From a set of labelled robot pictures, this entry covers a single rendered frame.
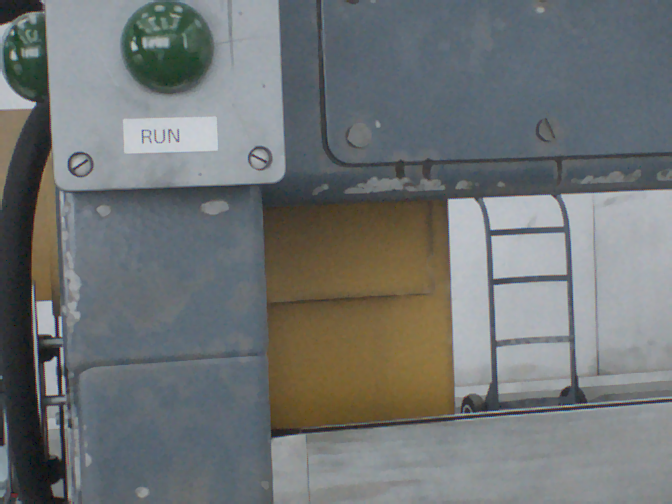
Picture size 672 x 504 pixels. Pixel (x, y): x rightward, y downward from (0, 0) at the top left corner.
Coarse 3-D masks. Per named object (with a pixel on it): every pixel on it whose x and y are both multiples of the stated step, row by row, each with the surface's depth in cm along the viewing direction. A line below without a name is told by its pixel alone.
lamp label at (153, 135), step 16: (128, 128) 40; (144, 128) 40; (160, 128) 40; (176, 128) 40; (192, 128) 41; (208, 128) 41; (128, 144) 40; (144, 144) 40; (160, 144) 40; (176, 144) 40; (192, 144) 41; (208, 144) 41
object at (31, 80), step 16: (32, 16) 41; (16, 32) 40; (32, 32) 40; (0, 48) 41; (16, 48) 40; (32, 48) 40; (0, 64) 41; (16, 64) 40; (32, 64) 40; (16, 80) 41; (32, 80) 41; (48, 80) 41; (32, 96) 41; (48, 96) 41
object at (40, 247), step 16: (0, 112) 80; (16, 112) 81; (0, 128) 80; (16, 128) 81; (0, 144) 80; (0, 160) 80; (0, 176) 80; (0, 192) 81; (0, 208) 81; (32, 256) 81; (48, 256) 81; (32, 272) 81; (48, 272) 81; (48, 288) 81
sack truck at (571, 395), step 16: (560, 208) 574; (544, 336) 573; (560, 336) 573; (496, 352) 564; (496, 368) 563; (496, 384) 563; (576, 384) 572; (464, 400) 580; (480, 400) 571; (496, 400) 563; (512, 400) 570; (528, 400) 573; (544, 400) 574; (560, 400) 574; (576, 400) 572
